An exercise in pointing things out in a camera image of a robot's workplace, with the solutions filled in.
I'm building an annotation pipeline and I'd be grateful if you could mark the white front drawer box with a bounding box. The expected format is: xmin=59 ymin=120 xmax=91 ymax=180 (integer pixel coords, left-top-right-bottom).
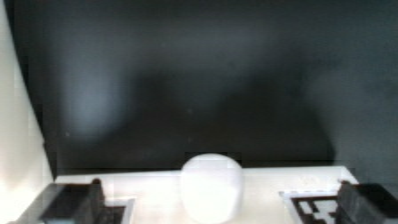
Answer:
xmin=55 ymin=154 xmax=355 ymax=224

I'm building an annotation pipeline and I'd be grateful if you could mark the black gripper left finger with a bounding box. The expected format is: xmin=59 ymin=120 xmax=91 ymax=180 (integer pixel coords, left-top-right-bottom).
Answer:
xmin=14 ymin=179 xmax=107 ymax=224

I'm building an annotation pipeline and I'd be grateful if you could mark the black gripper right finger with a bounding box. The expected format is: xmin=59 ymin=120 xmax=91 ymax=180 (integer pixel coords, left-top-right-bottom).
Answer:
xmin=336 ymin=182 xmax=398 ymax=224

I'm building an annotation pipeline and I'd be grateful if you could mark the white drawer cabinet frame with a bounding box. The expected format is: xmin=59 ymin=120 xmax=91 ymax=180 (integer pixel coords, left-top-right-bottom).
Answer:
xmin=0 ymin=0 xmax=53 ymax=224

